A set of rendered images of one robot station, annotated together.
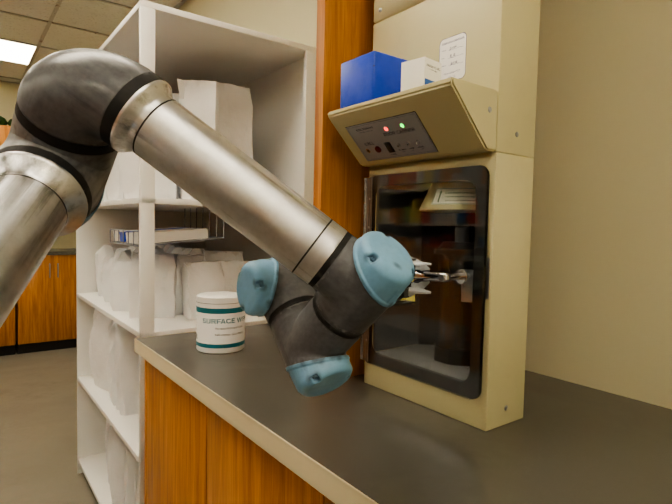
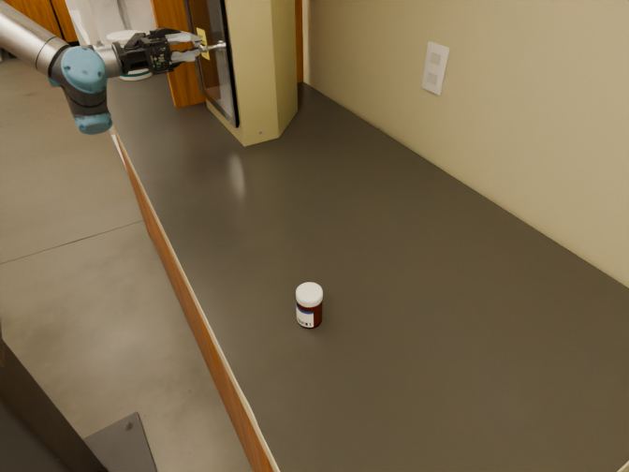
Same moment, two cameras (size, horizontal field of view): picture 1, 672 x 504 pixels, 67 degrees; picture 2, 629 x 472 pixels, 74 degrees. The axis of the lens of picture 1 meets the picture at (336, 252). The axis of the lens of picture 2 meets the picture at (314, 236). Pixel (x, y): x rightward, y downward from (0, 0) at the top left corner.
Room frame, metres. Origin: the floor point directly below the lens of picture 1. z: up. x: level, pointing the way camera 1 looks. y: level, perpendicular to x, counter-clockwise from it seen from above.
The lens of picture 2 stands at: (-0.21, -0.59, 1.51)
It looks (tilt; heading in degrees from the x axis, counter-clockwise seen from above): 40 degrees down; 7
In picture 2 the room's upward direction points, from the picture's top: straight up
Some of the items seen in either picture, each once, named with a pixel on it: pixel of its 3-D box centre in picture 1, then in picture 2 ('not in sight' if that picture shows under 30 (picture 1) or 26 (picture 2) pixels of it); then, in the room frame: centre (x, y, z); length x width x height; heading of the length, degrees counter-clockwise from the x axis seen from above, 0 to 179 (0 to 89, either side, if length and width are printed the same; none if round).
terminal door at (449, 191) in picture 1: (417, 276); (208, 39); (0.96, -0.16, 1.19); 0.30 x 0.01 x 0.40; 37
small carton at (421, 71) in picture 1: (420, 80); not in sight; (0.90, -0.14, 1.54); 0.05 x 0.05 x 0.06; 45
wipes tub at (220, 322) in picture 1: (220, 321); (130, 55); (1.37, 0.31, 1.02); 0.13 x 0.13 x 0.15
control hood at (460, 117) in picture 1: (403, 129); not in sight; (0.93, -0.12, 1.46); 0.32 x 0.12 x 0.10; 37
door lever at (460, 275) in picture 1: (436, 275); (205, 45); (0.88, -0.18, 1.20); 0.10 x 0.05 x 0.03; 37
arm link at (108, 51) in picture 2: not in sight; (108, 58); (0.74, 0.01, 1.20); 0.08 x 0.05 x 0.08; 37
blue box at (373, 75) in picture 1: (376, 85); not in sight; (0.99, -0.07, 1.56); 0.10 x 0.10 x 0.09; 37
